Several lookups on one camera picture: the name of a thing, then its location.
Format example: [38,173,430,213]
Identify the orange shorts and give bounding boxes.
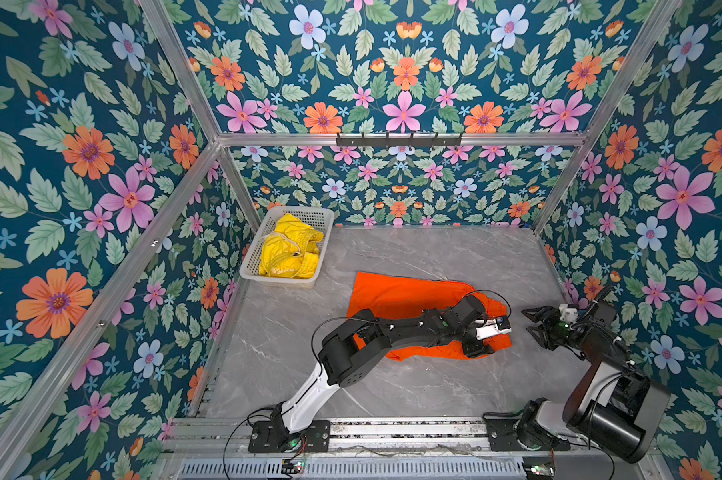
[347,272,513,362]

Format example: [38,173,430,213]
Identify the yellow shorts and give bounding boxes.
[259,214,325,279]

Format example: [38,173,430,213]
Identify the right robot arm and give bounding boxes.
[515,301,670,464]

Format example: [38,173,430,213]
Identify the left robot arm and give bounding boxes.
[265,294,512,452]

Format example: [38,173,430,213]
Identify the white plastic basket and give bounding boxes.
[240,206,335,289]

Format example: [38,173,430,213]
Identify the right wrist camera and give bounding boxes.
[559,304,579,324]

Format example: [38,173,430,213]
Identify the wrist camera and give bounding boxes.
[559,304,579,324]
[475,316,512,341]

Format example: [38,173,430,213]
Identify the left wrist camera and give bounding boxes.
[475,316,512,341]

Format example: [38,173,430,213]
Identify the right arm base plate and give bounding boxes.
[482,416,572,452]

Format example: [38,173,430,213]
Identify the aluminium mounting rail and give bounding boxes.
[162,416,662,457]

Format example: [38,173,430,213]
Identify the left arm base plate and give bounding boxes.
[248,420,331,453]

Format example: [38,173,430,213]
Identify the black hook rail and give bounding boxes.
[335,132,463,149]

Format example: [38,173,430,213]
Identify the white vented cable duct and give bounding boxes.
[178,457,527,479]

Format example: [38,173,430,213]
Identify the aluminium frame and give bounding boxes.
[0,0,683,480]

